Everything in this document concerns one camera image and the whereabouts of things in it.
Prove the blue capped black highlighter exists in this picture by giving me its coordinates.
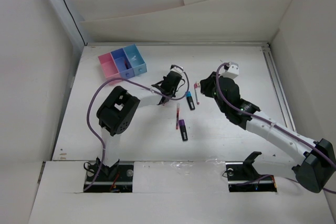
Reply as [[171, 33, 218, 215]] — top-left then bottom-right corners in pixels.
[[186, 91, 195, 111]]

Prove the purple capped black highlighter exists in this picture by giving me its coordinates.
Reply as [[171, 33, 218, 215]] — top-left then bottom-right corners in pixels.
[[178, 119, 188, 142]]

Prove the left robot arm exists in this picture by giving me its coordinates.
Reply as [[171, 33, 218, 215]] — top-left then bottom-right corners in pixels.
[[87, 65, 184, 180]]

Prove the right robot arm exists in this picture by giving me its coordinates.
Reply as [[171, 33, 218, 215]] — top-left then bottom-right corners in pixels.
[[200, 72, 335, 193]]

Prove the pink capped white marker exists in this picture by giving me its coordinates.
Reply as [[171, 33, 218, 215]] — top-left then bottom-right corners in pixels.
[[194, 82, 200, 105]]

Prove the blue drawer container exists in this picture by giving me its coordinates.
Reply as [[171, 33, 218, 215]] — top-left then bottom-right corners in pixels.
[[123, 44, 147, 76]]

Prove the purple drawer container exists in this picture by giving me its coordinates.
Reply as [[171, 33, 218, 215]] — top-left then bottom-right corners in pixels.
[[111, 48, 135, 79]]

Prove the pink drawer container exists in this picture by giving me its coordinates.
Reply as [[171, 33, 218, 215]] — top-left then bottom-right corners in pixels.
[[98, 52, 121, 80]]

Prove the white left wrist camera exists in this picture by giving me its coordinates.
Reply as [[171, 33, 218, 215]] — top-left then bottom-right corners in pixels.
[[170, 65, 184, 75]]

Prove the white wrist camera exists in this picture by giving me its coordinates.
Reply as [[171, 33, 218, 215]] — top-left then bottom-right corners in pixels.
[[222, 61, 239, 79], [170, 65, 184, 75]]

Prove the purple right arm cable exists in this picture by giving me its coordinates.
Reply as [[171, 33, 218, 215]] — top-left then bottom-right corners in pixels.
[[215, 62, 336, 193]]

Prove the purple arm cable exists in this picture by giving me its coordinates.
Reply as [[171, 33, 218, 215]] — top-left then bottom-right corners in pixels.
[[84, 64, 190, 192], [215, 62, 336, 193]]

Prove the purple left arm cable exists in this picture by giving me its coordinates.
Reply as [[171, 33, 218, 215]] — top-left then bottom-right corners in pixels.
[[84, 64, 190, 192]]

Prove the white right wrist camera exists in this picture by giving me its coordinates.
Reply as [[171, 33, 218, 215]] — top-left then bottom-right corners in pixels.
[[222, 61, 239, 79]]

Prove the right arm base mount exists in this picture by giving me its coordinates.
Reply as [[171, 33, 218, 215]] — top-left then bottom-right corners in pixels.
[[222, 152, 277, 193]]

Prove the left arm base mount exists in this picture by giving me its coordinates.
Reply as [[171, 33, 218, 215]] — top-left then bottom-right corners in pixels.
[[83, 158, 134, 193]]

